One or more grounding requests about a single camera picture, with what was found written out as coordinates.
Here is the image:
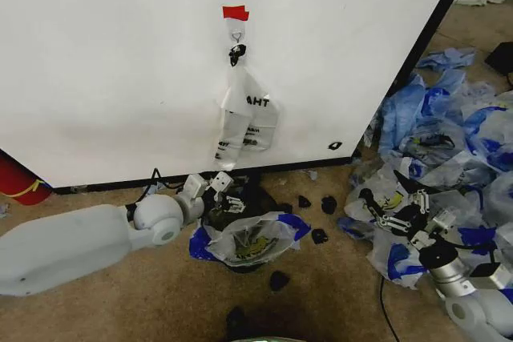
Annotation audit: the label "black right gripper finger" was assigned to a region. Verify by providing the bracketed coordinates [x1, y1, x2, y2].
[392, 169, 432, 215]
[358, 187, 406, 233]

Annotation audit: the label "clear banana print plastic bag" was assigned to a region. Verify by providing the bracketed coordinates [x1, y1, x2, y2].
[344, 161, 432, 241]

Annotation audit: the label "clear blue handled plastic bag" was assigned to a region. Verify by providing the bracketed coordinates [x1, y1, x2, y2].
[366, 229, 432, 290]

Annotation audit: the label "flat black box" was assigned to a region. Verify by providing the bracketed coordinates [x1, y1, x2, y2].
[483, 40, 513, 78]

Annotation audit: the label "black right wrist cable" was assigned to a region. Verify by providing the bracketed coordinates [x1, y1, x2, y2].
[438, 233, 502, 255]

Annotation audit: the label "large blue plastic bag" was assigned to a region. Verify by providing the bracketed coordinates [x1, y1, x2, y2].
[376, 69, 468, 159]

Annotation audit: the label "red tape strip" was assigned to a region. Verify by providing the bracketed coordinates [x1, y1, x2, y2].
[222, 4, 251, 22]

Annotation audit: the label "black floor cable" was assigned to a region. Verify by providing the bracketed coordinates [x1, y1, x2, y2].
[378, 276, 402, 342]

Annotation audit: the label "clear yellow printed plastic bag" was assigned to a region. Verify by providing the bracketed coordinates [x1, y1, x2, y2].
[398, 119, 470, 177]

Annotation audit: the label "black trash bin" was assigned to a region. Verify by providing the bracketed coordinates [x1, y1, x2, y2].
[198, 175, 289, 276]

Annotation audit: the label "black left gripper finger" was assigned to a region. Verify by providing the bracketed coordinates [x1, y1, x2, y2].
[222, 194, 247, 210]
[212, 202, 237, 219]

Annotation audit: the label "red cylinder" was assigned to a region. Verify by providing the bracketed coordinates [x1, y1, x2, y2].
[0, 148, 54, 207]

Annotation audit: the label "clear printed garbage bag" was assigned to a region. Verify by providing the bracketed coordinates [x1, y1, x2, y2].
[211, 64, 282, 171]

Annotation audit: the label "white robot front shell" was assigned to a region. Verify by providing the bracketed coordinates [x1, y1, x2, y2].
[256, 332, 300, 342]

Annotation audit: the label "crumpled blue plastic bag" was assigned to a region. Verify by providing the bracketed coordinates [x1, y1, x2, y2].
[416, 47, 478, 71]

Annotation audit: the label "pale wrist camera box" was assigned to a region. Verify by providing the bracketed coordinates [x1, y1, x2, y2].
[426, 207, 457, 234]
[211, 171, 233, 194]

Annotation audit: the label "clear blue printed plastic bag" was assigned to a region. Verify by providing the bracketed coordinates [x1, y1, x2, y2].
[460, 91, 513, 173]

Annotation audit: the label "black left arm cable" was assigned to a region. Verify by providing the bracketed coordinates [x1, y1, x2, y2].
[138, 167, 188, 203]

